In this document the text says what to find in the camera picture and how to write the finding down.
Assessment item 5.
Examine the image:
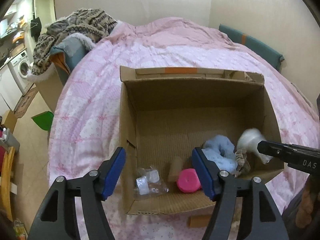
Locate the pink rubber duck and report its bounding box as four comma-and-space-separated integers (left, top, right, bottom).
176, 168, 202, 193

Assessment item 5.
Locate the light blue fluffy sock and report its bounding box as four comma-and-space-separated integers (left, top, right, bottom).
202, 135, 238, 175

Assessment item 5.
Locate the tan squishy block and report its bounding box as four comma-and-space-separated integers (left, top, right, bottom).
168, 157, 183, 183

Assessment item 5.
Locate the clear bag of small toys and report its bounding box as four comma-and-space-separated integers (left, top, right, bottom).
134, 166, 169, 200

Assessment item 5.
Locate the white fluffy knotted cloth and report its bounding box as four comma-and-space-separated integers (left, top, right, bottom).
236, 128, 272, 165

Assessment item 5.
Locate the person's right hand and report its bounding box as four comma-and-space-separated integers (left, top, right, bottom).
296, 175, 319, 229

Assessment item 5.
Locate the pink patterned quilt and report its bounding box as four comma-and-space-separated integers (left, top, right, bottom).
47, 16, 320, 240

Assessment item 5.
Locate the open cardboard box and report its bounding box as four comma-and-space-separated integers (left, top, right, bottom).
120, 66, 281, 215

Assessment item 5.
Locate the green plastic bin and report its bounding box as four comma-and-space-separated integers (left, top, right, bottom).
31, 111, 54, 131

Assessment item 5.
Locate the yellow wooden chair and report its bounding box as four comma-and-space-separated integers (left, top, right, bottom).
1, 146, 15, 222

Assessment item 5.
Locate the grey trash bin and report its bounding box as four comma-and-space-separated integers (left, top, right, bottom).
1, 128, 20, 153

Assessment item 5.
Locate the teal cushion with orange stripe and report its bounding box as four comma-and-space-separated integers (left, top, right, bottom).
219, 24, 284, 71

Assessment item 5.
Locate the brown door mat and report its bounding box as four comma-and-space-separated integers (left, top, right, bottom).
14, 86, 39, 119

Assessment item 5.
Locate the teal fur-trimmed jacket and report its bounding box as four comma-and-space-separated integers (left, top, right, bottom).
49, 33, 95, 85

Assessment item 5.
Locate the white washing machine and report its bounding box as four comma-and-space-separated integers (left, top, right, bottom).
8, 49, 33, 96

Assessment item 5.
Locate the patterned knit blanket pile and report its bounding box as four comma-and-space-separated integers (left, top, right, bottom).
28, 8, 117, 80

